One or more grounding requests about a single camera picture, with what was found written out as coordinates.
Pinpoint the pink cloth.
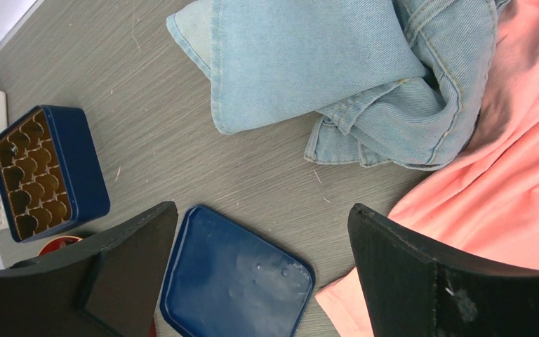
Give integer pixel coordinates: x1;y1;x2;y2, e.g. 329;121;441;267
316;1;539;336

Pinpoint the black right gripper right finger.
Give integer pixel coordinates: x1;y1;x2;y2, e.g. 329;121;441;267
347;203;539;336

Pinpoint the red round tray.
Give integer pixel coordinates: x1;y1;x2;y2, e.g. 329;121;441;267
38;235;157;337

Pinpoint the blue tin lid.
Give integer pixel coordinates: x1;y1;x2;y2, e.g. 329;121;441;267
159;205;315;336

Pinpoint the blue chocolate tin box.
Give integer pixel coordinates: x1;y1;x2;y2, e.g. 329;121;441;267
0;105;111;243

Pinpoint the light blue denim cloth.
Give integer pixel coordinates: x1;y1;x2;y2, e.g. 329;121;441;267
166;0;505;171

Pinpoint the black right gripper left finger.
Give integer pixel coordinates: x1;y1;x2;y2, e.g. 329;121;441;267
0;201;178;336

